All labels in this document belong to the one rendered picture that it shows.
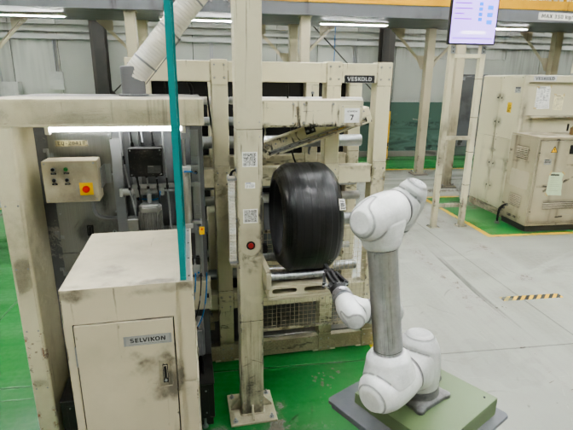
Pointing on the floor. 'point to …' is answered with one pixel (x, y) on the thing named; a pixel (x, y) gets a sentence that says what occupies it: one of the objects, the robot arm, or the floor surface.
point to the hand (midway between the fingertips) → (327, 270)
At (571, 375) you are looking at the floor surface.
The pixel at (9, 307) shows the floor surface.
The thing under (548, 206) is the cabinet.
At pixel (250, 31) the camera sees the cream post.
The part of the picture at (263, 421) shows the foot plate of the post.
